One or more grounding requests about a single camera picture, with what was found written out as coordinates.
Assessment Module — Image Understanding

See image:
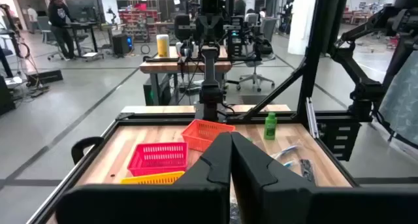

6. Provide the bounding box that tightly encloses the red plastic basket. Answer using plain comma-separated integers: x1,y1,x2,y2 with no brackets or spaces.
127,142,189,177

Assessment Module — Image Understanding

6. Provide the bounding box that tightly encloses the yellow wipes canister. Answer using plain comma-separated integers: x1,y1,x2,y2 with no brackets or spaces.
155,33,170,58

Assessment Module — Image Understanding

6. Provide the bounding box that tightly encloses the orange plastic basket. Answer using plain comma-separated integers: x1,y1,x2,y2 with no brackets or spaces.
181,118,236,152

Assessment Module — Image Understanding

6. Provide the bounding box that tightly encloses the wooden side table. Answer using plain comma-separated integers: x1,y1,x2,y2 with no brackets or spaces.
139,46,233,106

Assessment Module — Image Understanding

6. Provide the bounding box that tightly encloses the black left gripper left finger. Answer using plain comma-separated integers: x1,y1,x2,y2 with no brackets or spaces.
55,131,232,224

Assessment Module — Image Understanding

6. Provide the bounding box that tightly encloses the black standing desk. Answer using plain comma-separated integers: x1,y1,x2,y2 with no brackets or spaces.
63,21,105,62

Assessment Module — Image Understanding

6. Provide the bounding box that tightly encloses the yellow plastic basket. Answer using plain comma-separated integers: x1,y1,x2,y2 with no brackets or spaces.
120,170,186,185

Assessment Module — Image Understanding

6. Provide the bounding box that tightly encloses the green travel shampoo bottle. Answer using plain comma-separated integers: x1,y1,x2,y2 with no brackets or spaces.
263,112,278,140

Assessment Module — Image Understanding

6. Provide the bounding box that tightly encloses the black computer with green light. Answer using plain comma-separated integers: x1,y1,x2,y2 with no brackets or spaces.
142,74,172,106

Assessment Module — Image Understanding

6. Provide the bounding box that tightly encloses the black vented box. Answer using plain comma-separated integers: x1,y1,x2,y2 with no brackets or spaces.
318,121,362,162

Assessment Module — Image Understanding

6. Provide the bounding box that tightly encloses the red parts shelf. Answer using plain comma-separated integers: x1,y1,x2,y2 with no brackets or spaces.
118,8,160,42

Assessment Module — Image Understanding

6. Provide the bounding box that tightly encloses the black aluminium table frame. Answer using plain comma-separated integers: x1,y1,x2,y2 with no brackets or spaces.
27,0,360,224

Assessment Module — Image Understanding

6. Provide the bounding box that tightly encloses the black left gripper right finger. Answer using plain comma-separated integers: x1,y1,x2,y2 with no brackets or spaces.
231,132,418,224

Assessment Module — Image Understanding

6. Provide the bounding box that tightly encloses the black equipment cart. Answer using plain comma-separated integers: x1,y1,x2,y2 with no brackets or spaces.
0,74,17,117

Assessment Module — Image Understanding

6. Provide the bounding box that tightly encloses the silver aluminium bracket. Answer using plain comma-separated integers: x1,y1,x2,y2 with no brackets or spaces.
305,97,319,139

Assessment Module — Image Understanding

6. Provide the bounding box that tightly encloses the black curved handle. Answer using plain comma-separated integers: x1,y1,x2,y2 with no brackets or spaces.
71,136,105,165

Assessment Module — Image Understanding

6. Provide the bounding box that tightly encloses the black computer tower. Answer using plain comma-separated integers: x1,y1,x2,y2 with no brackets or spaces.
112,33,134,57

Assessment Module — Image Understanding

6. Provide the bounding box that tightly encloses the black floor mat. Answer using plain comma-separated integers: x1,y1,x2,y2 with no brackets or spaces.
240,94,274,106

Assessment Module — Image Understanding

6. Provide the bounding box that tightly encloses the teal patterned panel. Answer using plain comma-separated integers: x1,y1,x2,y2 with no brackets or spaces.
378,50,418,150

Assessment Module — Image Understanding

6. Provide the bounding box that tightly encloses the grey office chair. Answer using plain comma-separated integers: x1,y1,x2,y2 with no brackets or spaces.
235,16,278,93
37,16,66,61

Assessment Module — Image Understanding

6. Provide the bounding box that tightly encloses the black floor case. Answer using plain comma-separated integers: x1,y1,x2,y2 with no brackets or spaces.
25,69,64,87

